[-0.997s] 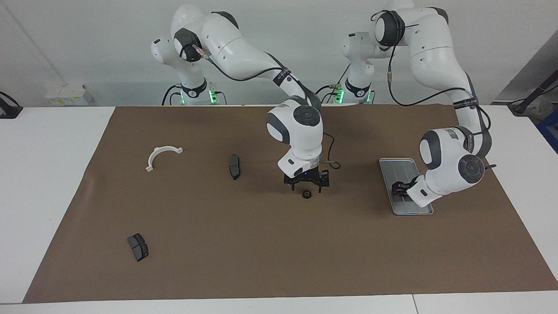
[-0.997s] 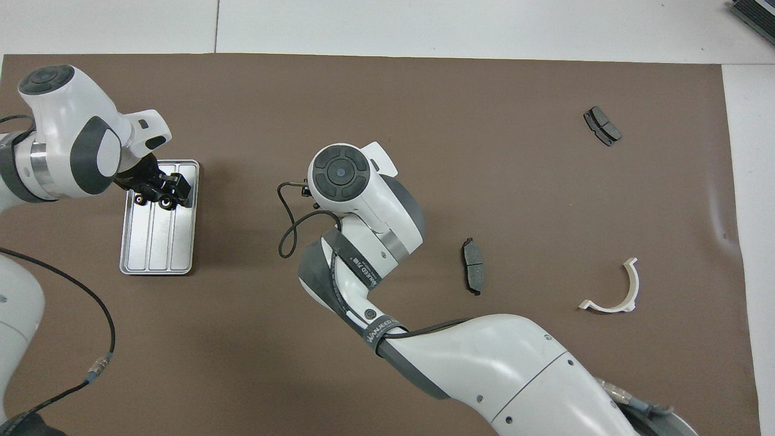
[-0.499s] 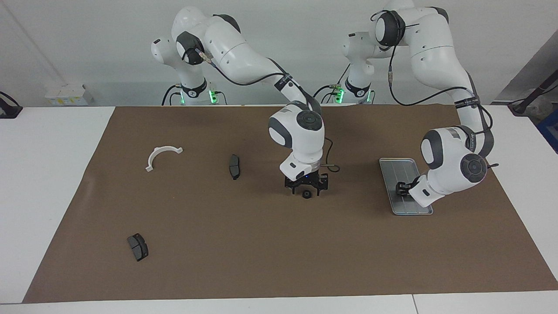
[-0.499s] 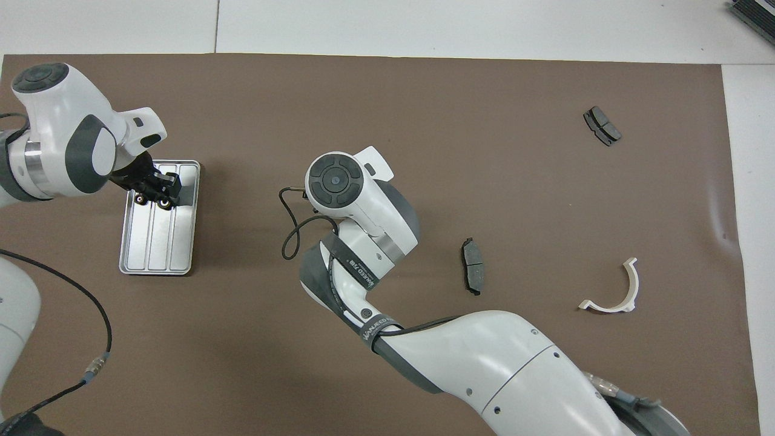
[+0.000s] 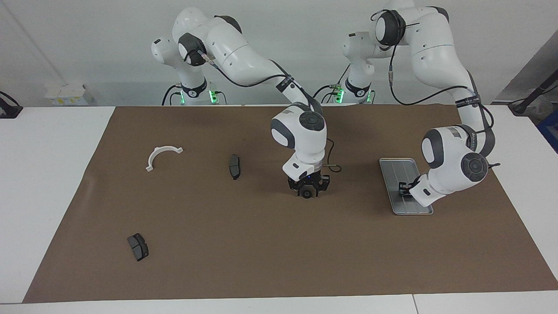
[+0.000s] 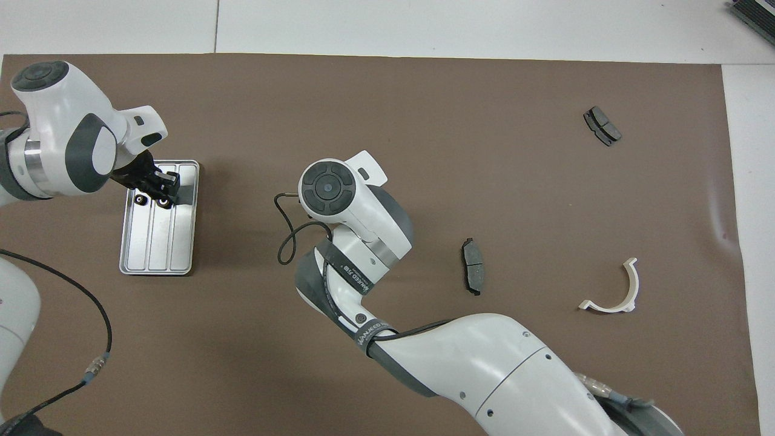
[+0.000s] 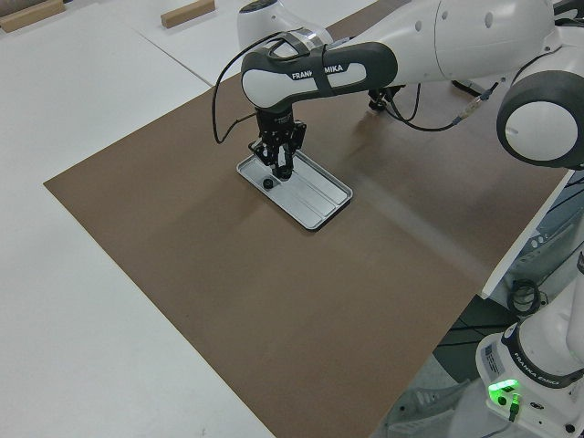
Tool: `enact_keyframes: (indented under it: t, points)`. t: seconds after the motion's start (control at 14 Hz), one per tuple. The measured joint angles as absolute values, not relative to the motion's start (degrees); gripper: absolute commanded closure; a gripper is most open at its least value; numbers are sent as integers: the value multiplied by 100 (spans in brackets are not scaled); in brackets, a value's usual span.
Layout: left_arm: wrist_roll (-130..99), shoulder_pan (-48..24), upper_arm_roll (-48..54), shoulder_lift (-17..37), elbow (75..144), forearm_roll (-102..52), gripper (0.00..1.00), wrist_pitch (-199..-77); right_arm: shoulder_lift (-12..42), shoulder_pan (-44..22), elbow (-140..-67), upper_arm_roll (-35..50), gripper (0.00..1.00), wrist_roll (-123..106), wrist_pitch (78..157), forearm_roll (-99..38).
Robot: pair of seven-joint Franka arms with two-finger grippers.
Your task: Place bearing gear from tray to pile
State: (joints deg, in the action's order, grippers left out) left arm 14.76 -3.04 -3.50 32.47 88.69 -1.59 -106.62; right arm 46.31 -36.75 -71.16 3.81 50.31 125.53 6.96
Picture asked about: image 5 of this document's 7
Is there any brown table mat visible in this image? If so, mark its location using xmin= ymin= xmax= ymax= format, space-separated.
xmin=23 ymin=104 xmax=558 ymax=304

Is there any blue crate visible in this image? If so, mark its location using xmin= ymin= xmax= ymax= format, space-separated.
xmin=537 ymin=109 xmax=558 ymax=154

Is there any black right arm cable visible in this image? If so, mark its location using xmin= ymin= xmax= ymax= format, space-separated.
xmin=185 ymin=45 xmax=343 ymax=173

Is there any white wall socket box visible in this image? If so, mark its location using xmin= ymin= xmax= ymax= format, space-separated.
xmin=45 ymin=84 xmax=95 ymax=106

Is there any white curved plastic bracket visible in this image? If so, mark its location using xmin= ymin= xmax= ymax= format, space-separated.
xmin=145 ymin=147 xmax=184 ymax=172

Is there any black stand pole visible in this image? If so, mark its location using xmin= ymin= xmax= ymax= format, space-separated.
xmin=508 ymin=70 xmax=558 ymax=116

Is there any black clamp mount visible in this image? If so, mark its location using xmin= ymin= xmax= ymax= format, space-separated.
xmin=0 ymin=91 xmax=23 ymax=119

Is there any grey brake pad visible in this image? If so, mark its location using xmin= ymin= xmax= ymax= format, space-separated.
xmin=127 ymin=233 xmax=150 ymax=262
xmin=228 ymin=154 xmax=241 ymax=181

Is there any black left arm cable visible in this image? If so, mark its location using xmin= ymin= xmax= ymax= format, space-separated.
xmin=370 ymin=8 xmax=501 ymax=170

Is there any black base cable bundle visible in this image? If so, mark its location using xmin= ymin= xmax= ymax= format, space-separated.
xmin=310 ymin=63 xmax=350 ymax=105
xmin=161 ymin=84 xmax=228 ymax=106

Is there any silver metal tray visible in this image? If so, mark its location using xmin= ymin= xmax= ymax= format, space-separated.
xmin=379 ymin=158 xmax=435 ymax=216

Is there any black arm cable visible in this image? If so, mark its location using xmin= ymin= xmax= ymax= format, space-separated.
xmin=370 ymin=8 xmax=501 ymax=170
xmin=185 ymin=45 xmax=343 ymax=173

